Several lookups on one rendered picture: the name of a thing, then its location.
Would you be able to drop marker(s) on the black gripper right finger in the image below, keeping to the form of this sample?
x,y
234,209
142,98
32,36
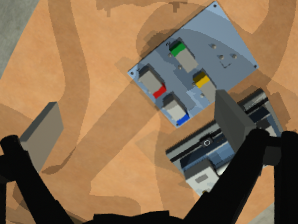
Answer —
x,y
226,200

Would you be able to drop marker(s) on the grey block with green end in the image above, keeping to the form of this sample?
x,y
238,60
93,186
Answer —
x,y
183,56

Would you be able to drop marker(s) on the grey rectangular block with red end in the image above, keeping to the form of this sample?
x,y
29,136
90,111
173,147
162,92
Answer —
x,y
152,82

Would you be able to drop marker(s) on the white block with blue end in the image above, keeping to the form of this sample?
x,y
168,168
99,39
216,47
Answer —
x,y
176,110

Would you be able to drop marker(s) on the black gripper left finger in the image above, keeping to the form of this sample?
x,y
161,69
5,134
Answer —
x,y
36,143

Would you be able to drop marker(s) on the grey blank with yellow end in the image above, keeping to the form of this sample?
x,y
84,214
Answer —
x,y
206,86

